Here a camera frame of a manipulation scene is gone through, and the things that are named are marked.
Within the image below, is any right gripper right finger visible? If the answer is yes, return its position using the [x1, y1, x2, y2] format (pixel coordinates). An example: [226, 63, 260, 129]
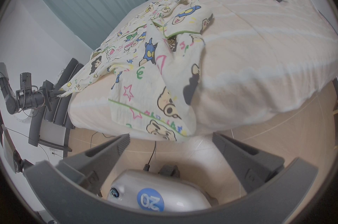
[212, 132, 285, 194]

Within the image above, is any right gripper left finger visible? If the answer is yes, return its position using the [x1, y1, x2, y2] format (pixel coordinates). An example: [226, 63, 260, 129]
[57, 134, 132, 194]

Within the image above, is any white printed pyjama top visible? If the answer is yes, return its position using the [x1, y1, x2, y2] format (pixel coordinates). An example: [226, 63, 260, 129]
[57, 0, 214, 143]

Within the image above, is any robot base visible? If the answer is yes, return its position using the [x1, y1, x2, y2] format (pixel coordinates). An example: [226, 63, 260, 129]
[106, 164, 219, 212]

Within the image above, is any bed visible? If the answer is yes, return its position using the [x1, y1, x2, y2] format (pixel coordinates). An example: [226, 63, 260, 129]
[67, 0, 338, 139]

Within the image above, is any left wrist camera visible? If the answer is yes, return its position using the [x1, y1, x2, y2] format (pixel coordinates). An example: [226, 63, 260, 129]
[19, 72, 33, 91]

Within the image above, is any black cable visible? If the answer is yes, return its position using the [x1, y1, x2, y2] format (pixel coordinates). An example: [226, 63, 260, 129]
[144, 141, 157, 172]

